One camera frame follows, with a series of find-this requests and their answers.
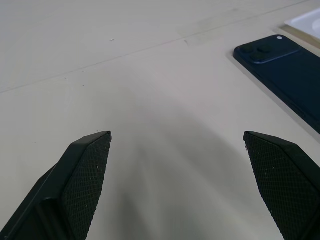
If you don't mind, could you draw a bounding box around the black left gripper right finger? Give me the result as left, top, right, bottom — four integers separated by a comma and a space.
243, 130, 320, 240

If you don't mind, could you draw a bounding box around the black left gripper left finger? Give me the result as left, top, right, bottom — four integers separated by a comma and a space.
0, 130, 113, 240

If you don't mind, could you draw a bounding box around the dark blue smartphone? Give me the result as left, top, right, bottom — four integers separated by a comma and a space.
233, 34, 320, 137

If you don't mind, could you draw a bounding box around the white phone box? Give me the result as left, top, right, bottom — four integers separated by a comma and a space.
284, 7, 320, 42

